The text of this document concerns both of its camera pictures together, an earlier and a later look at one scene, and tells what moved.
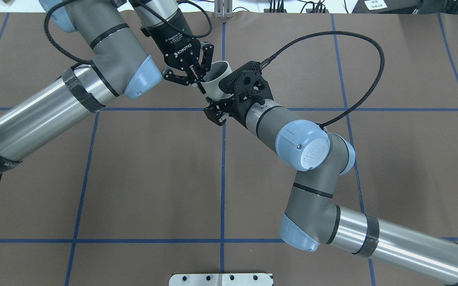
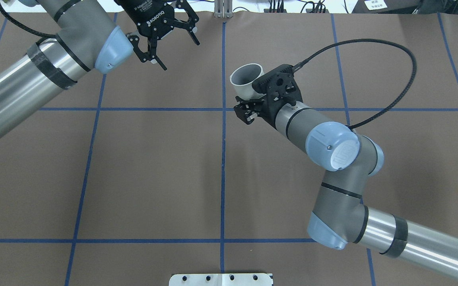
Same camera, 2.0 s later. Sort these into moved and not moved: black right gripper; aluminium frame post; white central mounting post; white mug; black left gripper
Moved: black right gripper; white mug; black left gripper
Not moved: white central mounting post; aluminium frame post
